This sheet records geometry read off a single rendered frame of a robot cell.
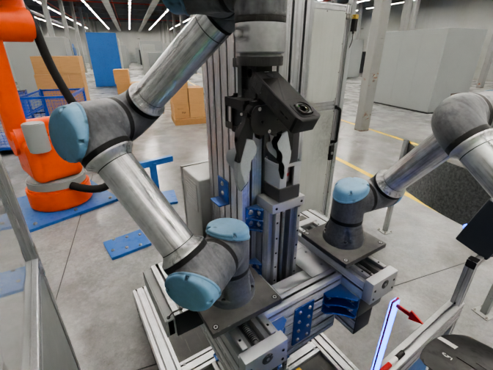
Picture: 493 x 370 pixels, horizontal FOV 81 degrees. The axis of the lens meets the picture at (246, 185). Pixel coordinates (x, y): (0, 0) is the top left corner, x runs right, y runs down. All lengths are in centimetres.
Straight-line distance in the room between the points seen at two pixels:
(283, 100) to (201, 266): 41
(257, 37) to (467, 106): 54
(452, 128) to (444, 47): 934
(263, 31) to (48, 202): 360
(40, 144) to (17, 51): 718
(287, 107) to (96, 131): 42
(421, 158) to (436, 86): 922
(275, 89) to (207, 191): 79
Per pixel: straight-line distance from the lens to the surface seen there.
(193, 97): 763
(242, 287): 85
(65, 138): 70
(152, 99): 73
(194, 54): 65
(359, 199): 104
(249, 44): 45
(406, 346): 114
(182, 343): 187
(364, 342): 223
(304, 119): 40
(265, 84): 43
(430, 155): 100
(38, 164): 374
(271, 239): 100
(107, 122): 70
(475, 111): 82
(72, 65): 783
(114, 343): 226
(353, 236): 111
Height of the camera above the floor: 169
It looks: 25 degrees down
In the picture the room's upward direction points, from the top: straight up
